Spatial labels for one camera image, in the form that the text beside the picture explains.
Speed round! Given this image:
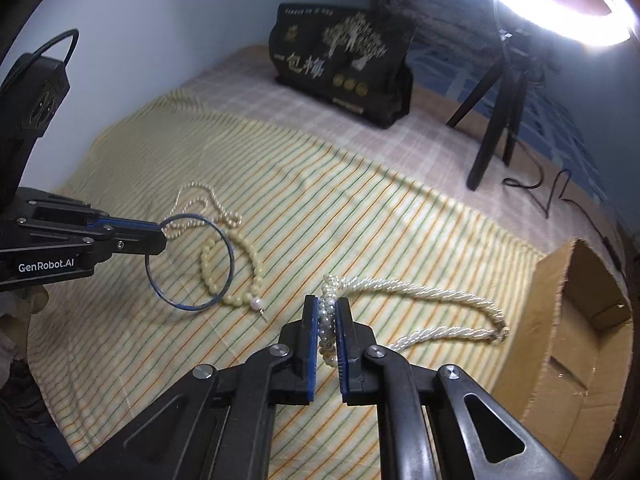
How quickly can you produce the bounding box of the thick twisted pearl necklace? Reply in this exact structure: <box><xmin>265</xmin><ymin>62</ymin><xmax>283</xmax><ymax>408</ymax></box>
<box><xmin>316</xmin><ymin>273</ymin><xmax>511</xmax><ymax>369</ymax></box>

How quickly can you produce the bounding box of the blue bangle ring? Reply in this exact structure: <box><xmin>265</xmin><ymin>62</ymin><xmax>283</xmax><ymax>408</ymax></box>
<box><xmin>144</xmin><ymin>212</ymin><xmax>237</xmax><ymax>312</ymax></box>

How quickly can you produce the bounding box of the left hand in white glove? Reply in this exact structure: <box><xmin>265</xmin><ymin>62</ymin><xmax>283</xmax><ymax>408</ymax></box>
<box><xmin>0</xmin><ymin>285</ymin><xmax>49</xmax><ymax>388</ymax></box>

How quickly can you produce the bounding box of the yellow striped cloth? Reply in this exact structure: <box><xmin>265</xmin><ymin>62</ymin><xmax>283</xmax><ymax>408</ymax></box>
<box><xmin>28</xmin><ymin>90</ymin><xmax>541</xmax><ymax>459</ymax></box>

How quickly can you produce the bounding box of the pink plaid bed sheet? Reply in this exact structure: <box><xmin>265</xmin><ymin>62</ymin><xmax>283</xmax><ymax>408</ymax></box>
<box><xmin>183</xmin><ymin>47</ymin><xmax>606</xmax><ymax>257</ymax></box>

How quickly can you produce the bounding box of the open cardboard box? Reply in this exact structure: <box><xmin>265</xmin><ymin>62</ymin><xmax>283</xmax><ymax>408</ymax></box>
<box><xmin>491</xmin><ymin>238</ymin><xmax>634</xmax><ymax>479</ymax></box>

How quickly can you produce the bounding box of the black printed snack bag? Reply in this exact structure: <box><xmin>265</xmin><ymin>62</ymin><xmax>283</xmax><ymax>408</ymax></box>
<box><xmin>268</xmin><ymin>3</ymin><xmax>416</xmax><ymax>129</ymax></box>

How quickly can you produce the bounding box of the black mini tripod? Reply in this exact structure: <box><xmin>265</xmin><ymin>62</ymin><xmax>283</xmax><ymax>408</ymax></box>
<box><xmin>446</xmin><ymin>28</ymin><xmax>532</xmax><ymax>191</ymax></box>

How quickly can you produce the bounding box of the grey folded blanket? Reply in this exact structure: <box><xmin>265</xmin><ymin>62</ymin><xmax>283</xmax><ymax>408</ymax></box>
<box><xmin>376</xmin><ymin>0</ymin><xmax>502</xmax><ymax>64</ymax></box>

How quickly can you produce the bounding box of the thin pearl necklace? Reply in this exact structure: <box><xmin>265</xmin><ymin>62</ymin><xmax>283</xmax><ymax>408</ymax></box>
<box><xmin>160</xmin><ymin>181</ymin><xmax>244</xmax><ymax>241</ymax></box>

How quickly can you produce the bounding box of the cream bead bracelet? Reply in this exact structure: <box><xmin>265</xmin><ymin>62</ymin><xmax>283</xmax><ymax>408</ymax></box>
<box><xmin>199</xmin><ymin>231</ymin><xmax>271</xmax><ymax>323</ymax></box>

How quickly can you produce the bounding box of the black camera box with cable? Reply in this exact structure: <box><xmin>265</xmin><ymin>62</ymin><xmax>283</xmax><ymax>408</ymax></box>
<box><xmin>1</xmin><ymin>29</ymin><xmax>79</xmax><ymax>195</ymax></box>

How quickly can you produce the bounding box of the black power cable with switch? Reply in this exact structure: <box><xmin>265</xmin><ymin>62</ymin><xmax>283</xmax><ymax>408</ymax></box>
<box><xmin>502</xmin><ymin>138</ymin><xmax>618</xmax><ymax>261</ymax></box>

